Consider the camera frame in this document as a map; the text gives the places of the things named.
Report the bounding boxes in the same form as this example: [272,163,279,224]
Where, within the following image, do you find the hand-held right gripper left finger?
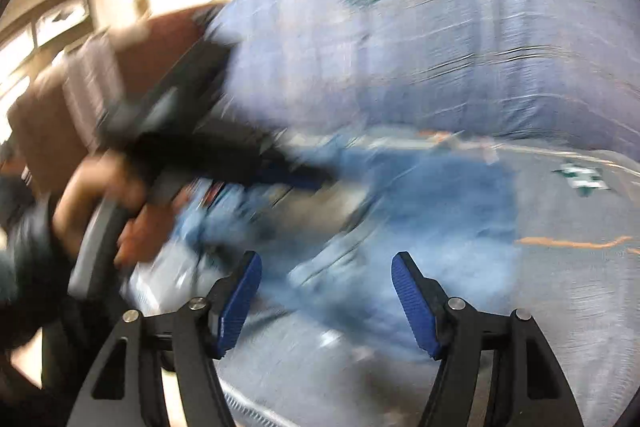
[67,251,263,427]

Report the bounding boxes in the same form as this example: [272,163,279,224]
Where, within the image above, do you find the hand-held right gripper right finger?
[391,251,586,427]

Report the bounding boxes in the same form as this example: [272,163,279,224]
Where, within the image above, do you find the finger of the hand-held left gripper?
[270,146,340,192]

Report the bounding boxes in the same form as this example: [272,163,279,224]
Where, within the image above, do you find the blue denim pants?
[120,131,522,360]

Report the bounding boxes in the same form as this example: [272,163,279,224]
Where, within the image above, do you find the person's left forearm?
[0,184,76,338]

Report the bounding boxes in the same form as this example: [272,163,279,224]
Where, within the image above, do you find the person's left hand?
[52,154,177,269]

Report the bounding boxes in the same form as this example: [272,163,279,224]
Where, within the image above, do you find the grey hanging towel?
[64,34,128,150]

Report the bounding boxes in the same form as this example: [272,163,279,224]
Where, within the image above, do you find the grey star print bedsheet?
[160,142,640,427]

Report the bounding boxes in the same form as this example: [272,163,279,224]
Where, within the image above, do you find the brown headboard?
[7,4,226,198]

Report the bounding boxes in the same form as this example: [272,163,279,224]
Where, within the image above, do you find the blue plaid quilt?
[200,0,640,154]

